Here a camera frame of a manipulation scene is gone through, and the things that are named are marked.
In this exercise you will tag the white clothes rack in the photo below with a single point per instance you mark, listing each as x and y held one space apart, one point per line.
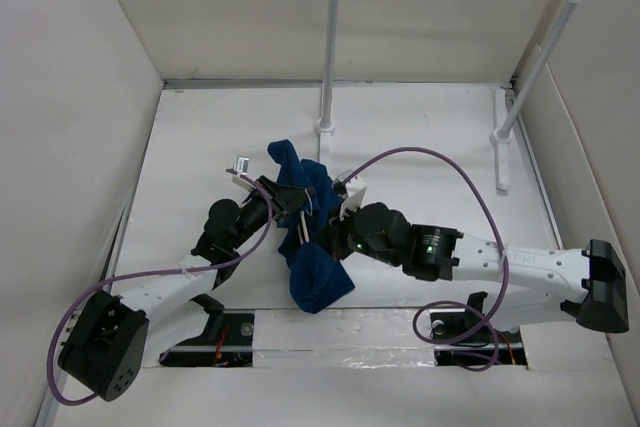
476 41

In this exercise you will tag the cream plastic clothes hanger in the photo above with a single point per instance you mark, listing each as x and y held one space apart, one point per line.
303 231

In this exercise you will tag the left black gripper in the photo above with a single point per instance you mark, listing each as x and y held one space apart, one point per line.
284 198

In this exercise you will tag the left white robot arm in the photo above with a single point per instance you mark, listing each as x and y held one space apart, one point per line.
115 335

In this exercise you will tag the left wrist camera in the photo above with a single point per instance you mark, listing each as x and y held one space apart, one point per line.
238 172

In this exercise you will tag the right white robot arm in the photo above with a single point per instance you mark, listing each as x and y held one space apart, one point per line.
587 285

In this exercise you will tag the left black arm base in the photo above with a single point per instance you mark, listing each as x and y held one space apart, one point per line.
226 341

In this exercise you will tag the blue Mickey Mouse t-shirt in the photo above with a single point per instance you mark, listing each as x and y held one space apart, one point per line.
316 280

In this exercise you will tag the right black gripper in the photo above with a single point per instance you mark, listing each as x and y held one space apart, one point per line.
332 234

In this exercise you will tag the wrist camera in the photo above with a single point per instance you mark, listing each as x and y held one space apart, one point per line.
238 172
352 189

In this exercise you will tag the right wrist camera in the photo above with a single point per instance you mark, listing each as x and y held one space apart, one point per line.
352 189

